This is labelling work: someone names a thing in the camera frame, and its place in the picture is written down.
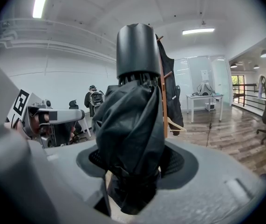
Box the black umbrella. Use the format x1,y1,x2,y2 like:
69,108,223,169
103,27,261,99
91,23,166,216

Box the white wall pipes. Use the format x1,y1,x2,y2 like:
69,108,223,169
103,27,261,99
0,18,117,64

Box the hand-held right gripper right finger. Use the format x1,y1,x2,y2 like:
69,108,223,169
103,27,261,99
111,138,266,224

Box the white table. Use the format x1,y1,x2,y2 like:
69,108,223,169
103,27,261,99
185,93,225,124

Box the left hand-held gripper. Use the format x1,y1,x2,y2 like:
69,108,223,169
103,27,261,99
5,89,86,149

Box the wooden coat stand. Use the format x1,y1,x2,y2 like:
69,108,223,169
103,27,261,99
156,35,173,140

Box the person's left hand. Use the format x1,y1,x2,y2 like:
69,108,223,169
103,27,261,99
29,112,51,135

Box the black floor cable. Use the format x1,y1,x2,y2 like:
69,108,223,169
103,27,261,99
205,115,214,148

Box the black chair headrest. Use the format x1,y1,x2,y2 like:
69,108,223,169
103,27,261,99
68,99,80,110

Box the wooden clothes hanger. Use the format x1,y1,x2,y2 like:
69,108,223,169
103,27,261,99
167,116,188,135

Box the long ceiling light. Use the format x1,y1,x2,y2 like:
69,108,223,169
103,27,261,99
182,27,216,35
32,0,52,19

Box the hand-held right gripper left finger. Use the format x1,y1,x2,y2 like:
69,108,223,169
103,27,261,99
0,52,112,224

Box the small white box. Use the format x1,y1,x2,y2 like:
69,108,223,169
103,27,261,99
205,101,218,112

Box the pale hanging cloth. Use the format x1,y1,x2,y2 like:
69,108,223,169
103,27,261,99
258,79,264,99

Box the frosted glass partition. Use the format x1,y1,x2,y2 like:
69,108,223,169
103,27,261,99
173,55,232,107

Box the black metal railing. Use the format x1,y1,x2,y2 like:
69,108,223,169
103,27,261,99
231,83,266,113

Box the black coat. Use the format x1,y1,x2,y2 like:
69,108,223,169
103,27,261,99
155,33,184,137

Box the wooden framed window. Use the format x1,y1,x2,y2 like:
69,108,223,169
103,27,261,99
231,75,246,104

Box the grey white device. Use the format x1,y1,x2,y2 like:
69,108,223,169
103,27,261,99
196,81,215,97

